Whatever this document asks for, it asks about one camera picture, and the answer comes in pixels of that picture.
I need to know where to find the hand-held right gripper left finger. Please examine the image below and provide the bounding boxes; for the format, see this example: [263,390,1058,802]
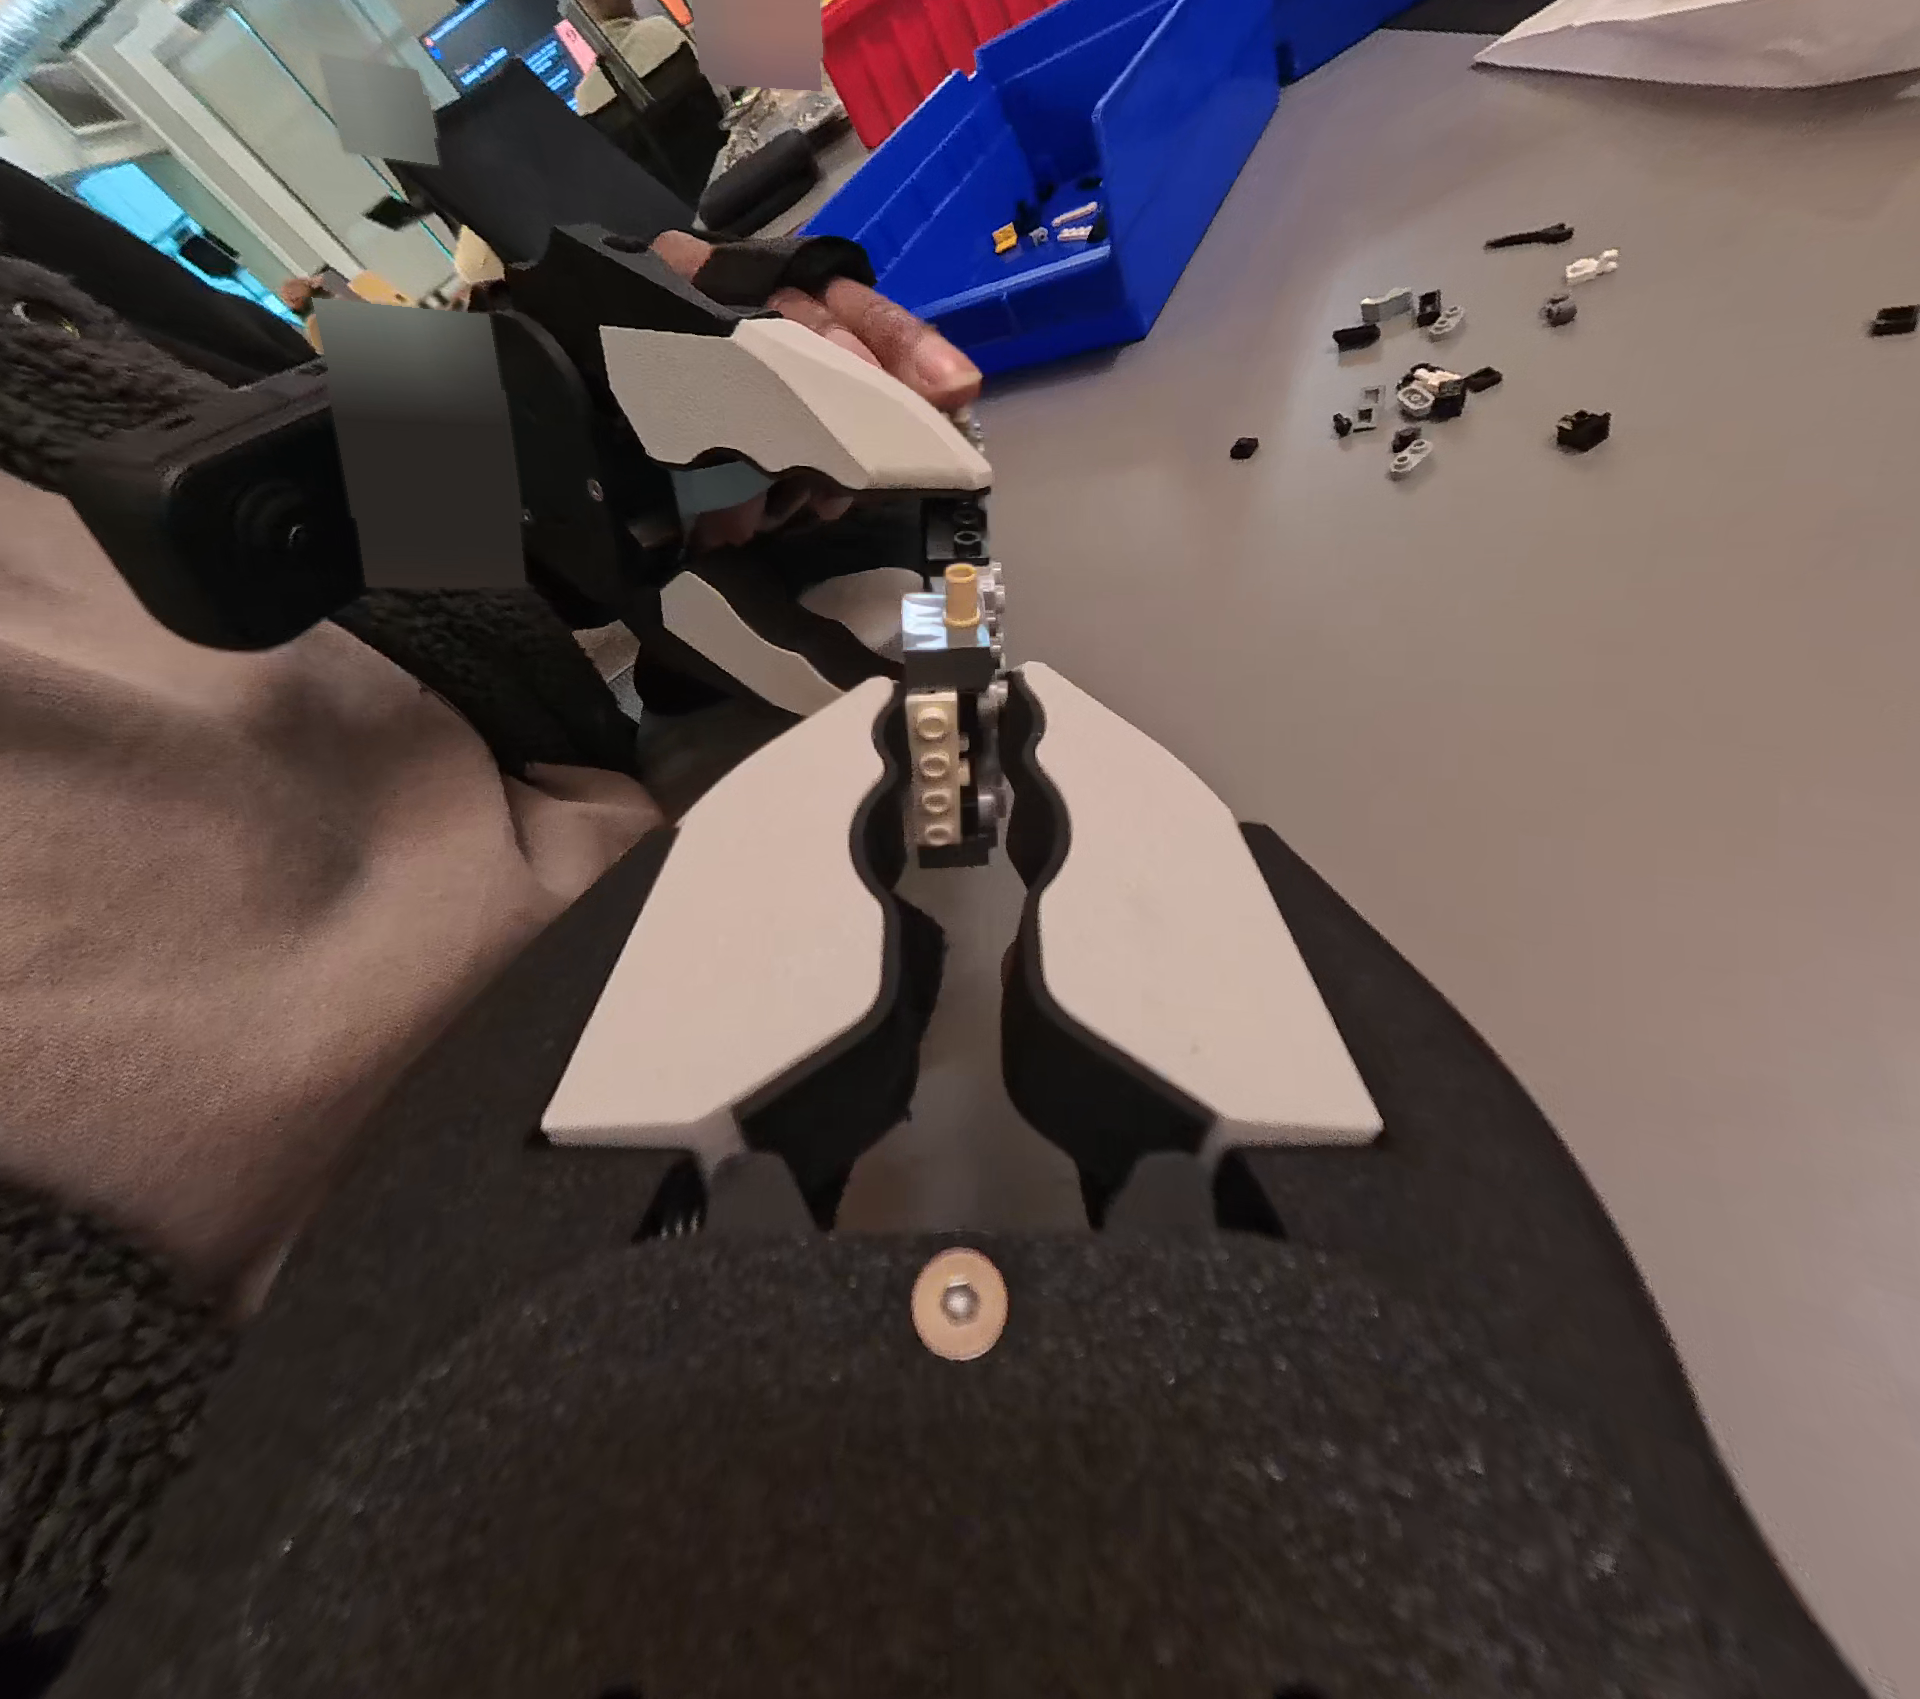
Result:
[541,676,951,1223]

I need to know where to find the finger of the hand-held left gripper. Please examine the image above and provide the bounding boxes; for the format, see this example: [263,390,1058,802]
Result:
[661,572,861,720]
[601,316,997,496]

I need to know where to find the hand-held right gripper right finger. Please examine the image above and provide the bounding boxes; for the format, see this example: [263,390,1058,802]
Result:
[998,662,1387,1223]

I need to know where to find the dark toy brick assembly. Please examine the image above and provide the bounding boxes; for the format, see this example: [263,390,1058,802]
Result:
[896,410,1027,874]

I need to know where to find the grey desk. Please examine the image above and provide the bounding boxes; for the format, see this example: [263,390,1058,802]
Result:
[645,0,1920,1699]

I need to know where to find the person's left hand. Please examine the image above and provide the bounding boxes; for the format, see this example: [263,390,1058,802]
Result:
[648,230,987,414]

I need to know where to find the black zip case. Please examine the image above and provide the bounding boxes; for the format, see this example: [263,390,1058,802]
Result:
[697,132,828,234]

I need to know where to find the dark office chair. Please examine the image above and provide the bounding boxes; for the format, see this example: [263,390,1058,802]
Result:
[387,56,709,268]

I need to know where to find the blue storage bin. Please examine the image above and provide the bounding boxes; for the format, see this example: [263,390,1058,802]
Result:
[803,0,1285,382]

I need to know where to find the person's beige shirt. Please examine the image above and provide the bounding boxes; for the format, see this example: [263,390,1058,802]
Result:
[0,470,670,1311]

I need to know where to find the person's black fleece jacket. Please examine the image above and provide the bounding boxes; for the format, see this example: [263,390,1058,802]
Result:
[0,162,648,1641]

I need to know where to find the scattered small toy bricks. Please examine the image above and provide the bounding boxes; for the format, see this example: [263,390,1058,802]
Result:
[1226,222,1920,486]

